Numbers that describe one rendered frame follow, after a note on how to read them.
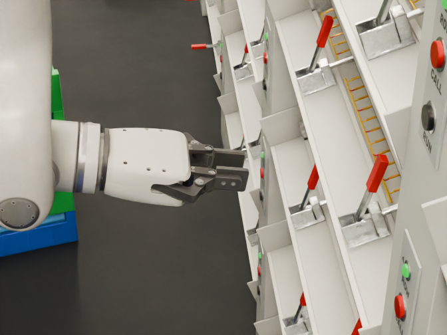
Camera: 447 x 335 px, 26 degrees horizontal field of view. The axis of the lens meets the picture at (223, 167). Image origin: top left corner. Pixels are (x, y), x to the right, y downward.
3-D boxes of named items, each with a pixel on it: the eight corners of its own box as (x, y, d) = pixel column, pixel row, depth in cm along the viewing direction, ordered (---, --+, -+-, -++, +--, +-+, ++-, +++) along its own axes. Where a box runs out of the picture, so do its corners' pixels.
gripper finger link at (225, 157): (187, 155, 122) (239, 159, 123) (188, 170, 119) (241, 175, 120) (190, 134, 120) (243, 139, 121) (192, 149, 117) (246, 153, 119)
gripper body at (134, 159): (92, 159, 121) (180, 166, 123) (90, 210, 113) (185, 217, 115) (98, 109, 117) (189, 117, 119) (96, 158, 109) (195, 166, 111)
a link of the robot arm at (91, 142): (74, 163, 121) (98, 165, 121) (72, 207, 114) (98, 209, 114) (80, 106, 116) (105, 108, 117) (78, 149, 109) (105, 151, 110)
